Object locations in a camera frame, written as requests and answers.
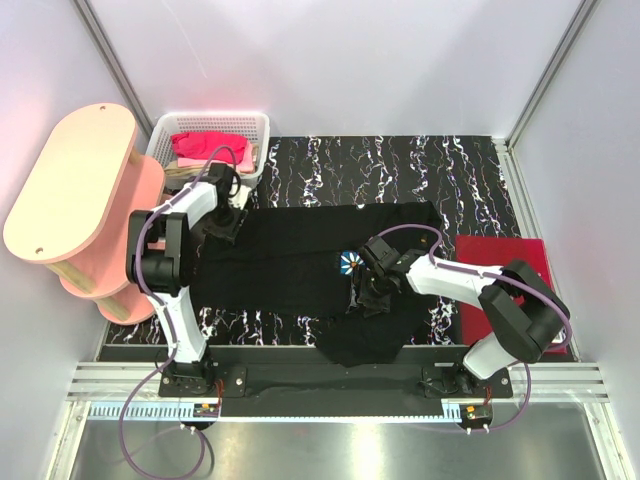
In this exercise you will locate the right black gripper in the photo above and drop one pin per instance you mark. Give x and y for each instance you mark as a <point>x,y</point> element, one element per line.
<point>375,307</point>

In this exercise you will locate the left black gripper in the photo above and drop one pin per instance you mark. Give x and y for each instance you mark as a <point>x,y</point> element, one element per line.
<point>229,232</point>

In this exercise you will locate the black t-shirt with daisy print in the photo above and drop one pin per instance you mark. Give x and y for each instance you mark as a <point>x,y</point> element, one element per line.
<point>288,262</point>

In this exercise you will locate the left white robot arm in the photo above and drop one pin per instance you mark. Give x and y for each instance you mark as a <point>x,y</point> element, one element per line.
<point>161,256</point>

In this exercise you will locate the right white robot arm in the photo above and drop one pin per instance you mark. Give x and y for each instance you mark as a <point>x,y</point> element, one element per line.
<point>423,273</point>

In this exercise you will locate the light pink garment in basket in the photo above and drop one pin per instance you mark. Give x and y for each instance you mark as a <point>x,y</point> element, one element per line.
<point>244,160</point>

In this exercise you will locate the beige garment in basket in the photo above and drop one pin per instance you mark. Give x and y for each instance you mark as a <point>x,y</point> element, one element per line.
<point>173,170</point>

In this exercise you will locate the magenta t-shirt in basket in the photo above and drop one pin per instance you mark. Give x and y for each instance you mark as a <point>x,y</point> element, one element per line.
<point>201,145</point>

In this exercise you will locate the white plastic laundry basket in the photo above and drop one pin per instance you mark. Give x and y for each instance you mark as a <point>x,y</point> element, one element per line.
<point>252,125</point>

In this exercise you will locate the folded red t-shirt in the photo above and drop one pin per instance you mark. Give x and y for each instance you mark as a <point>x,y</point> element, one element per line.
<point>524,325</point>

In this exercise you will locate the black marbled table mat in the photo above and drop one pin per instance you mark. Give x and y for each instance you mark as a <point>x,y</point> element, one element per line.
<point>461,175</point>

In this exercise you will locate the pink three-tier wooden shelf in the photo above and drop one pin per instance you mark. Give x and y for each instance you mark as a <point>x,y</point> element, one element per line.
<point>72,213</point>

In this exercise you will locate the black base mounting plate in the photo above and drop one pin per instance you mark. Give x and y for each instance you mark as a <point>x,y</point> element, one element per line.
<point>434,372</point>

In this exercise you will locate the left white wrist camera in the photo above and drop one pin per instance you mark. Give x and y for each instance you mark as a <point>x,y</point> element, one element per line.
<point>240,198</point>

